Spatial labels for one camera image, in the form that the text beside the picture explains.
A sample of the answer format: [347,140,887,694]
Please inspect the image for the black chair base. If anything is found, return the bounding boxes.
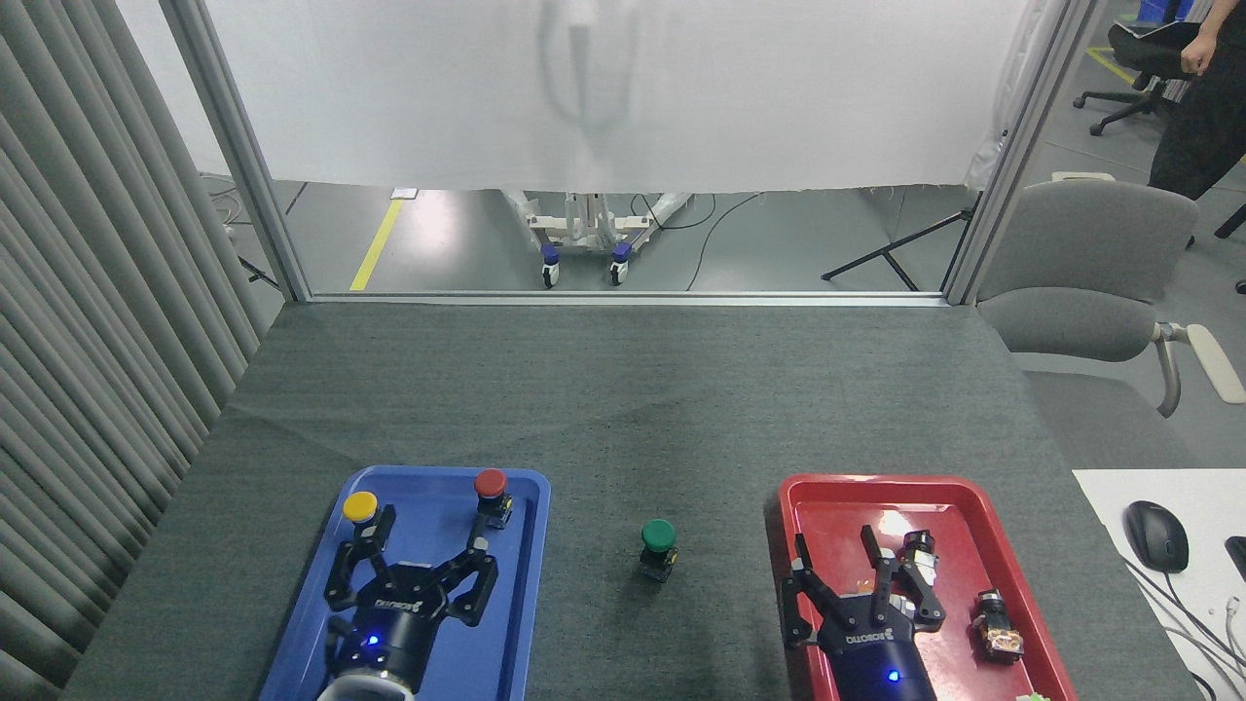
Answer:
[1213,202,1246,296]

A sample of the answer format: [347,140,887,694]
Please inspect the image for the silver frame post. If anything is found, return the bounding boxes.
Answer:
[160,0,313,304]
[941,0,1102,306]

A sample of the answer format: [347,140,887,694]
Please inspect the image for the red push button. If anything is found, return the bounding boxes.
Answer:
[473,468,515,531]

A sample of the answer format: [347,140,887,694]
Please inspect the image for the white cable with plug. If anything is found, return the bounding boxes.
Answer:
[1220,594,1246,665]

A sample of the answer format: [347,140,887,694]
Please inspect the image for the red plastic tray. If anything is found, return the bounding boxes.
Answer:
[779,474,1080,701]

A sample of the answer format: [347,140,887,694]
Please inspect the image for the black floor cable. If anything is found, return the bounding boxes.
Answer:
[631,192,766,292]

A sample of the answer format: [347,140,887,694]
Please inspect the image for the grey ribbed panel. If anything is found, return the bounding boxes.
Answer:
[0,0,270,701]

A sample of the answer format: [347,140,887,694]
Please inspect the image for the white stand on wheels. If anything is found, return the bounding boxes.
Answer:
[504,190,695,289]

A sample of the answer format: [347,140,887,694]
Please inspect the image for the grey fabric chair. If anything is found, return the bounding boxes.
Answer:
[976,179,1246,470]

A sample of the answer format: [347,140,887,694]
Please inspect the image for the black office chair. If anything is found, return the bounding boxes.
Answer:
[1074,19,1208,138]

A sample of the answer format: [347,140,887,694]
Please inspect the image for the black tripod legs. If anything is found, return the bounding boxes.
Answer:
[821,195,980,293]

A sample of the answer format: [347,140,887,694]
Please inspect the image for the green push button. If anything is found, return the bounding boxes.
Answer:
[640,519,679,584]

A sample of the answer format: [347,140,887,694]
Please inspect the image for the silver frame rail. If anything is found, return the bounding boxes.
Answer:
[282,289,974,310]

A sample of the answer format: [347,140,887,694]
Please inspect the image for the black switch with copper end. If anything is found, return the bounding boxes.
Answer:
[972,588,1026,664]

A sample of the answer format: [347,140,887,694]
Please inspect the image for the blue plastic tray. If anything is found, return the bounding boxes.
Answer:
[255,465,552,701]

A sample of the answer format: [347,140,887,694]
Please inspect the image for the black computer mouse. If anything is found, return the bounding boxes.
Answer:
[1123,500,1191,574]

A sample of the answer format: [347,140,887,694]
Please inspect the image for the black and white switch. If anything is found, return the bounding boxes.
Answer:
[899,531,941,587]

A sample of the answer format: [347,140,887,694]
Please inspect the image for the white desk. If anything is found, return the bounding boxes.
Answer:
[1072,469,1246,701]

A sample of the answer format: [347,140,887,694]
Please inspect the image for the white curtain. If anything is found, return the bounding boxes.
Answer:
[117,0,1050,195]

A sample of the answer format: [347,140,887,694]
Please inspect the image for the blue storage bin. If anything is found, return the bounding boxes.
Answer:
[1132,0,1203,26]

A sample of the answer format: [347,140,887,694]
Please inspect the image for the black mouse cable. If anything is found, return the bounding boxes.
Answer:
[1161,571,1246,683]

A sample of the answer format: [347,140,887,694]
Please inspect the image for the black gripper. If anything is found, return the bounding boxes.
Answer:
[323,503,500,684]
[781,527,948,701]

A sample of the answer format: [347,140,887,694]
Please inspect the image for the person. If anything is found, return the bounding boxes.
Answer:
[1148,0,1246,203]

